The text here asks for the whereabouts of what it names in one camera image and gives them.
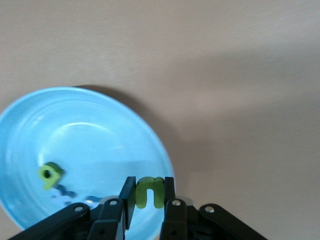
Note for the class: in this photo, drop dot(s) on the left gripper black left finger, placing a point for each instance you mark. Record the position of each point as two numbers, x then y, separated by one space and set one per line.
105 222

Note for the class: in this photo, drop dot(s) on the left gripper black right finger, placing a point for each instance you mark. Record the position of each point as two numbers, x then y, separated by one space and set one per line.
180 222

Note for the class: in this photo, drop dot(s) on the green letter n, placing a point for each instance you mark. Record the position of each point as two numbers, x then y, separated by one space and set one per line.
140 195

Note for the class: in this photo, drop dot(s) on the blue letter x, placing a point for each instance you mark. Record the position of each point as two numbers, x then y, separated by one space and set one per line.
63 192

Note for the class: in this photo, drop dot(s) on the green letter q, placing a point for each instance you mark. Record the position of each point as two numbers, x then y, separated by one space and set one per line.
56 171

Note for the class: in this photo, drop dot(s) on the blue plate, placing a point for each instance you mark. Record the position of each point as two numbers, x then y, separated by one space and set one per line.
87 140

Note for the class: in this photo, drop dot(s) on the brown table cover sheet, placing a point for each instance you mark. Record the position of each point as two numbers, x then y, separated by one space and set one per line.
225 75

